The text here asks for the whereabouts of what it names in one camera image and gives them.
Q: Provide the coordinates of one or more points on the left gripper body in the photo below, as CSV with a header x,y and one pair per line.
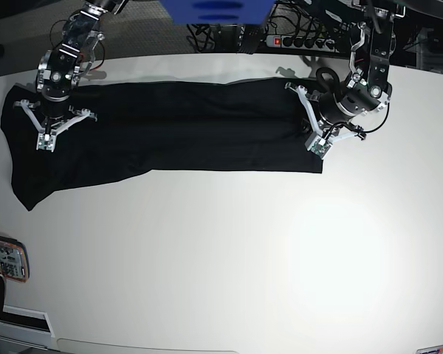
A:
x,y
330,112

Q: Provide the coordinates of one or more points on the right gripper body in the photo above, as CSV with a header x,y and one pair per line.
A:
x,y
53,114

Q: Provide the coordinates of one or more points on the black T-shirt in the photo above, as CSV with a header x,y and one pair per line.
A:
x,y
255,125

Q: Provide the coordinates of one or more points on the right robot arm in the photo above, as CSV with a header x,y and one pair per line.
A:
x,y
62,67

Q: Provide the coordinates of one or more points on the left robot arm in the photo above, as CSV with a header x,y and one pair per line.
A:
x,y
365,89

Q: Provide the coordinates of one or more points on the white power strip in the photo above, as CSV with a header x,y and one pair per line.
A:
x,y
308,43

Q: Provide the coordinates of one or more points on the black power adapter box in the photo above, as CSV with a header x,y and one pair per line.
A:
x,y
251,36

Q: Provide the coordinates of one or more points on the blue plastic box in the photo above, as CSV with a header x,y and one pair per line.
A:
x,y
218,11

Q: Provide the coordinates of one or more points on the white tray with black slot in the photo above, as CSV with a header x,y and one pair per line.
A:
x,y
30,328

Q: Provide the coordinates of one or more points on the colourful sticker at table edge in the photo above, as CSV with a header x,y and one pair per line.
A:
x,y
431,350

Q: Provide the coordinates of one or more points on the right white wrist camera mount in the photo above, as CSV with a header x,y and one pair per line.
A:
x,y
50,128

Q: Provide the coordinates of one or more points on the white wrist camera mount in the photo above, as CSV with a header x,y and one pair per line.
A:
x,y
317,125
50,128

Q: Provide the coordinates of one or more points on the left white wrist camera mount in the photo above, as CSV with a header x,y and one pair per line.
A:
x,y
317,125

